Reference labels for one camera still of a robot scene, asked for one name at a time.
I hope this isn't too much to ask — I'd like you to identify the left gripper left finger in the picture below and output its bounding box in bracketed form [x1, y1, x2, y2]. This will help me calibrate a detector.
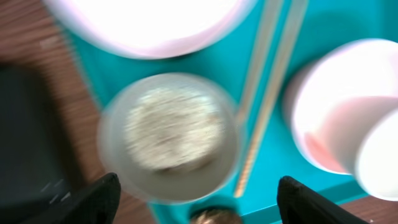
[25, 172, 121, 224]

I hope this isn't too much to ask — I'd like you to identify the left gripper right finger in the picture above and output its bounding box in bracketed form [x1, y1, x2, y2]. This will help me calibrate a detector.
[277, 176, 366, 224]

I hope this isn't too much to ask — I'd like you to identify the black tray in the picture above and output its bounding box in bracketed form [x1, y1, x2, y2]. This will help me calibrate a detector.
[1, 63, 85, 223]

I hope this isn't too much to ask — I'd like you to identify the grey bowl with rice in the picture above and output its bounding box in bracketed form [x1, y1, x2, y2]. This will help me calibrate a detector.
[98, 73, 246, 203]

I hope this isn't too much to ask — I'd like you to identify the pink bowl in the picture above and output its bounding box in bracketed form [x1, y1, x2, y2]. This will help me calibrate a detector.
[283, 39, 397, 201]

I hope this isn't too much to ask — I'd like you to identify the teal plastic tray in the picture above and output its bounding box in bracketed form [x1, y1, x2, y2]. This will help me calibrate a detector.
[66, 0, 397, 223]

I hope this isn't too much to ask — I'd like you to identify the large white plate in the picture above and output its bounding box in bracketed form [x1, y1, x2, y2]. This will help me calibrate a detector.
[44, 0, 255, 60]

